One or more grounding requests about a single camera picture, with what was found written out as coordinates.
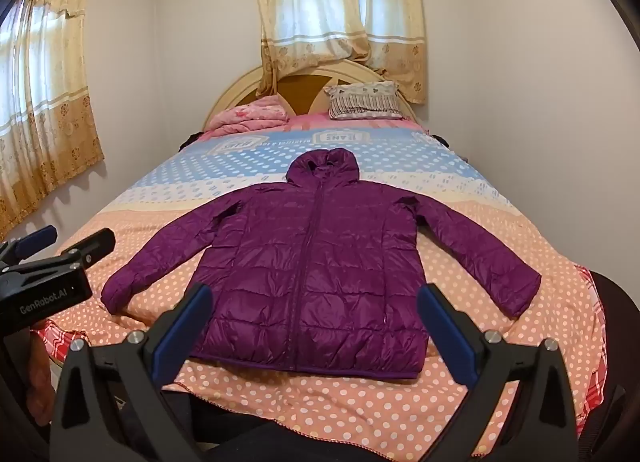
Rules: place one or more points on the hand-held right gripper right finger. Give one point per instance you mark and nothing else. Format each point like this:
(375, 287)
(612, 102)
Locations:
(447, 337)

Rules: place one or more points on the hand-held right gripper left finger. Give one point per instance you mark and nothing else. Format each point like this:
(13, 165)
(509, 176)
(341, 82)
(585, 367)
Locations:
(182, 337)

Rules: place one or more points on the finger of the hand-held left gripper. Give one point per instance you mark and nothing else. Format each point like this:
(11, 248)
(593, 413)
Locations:
(35, 238)
(92, 244)

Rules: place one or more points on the purple hooded puffer jacket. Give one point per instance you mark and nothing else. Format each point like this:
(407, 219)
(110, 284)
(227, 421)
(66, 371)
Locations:
(310, 282)

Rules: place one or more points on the dotted pastel bedspread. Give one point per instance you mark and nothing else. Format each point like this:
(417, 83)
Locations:
(500, 342)

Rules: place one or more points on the black object beside bed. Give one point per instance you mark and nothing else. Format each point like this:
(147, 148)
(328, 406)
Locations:
(190, 140)

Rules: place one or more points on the cream floral window curtain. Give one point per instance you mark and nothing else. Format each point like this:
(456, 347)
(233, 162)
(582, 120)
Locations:
(320, 2)
(45, 92)

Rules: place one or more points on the pink folded blanket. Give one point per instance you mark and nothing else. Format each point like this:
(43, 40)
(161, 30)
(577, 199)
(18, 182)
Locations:
(250, 117)

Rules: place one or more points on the striped pillow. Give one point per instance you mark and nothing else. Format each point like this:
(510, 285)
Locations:
(362, 101)

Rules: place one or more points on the cream wooden headboard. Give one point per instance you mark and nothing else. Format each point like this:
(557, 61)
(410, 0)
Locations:
(300, 87)

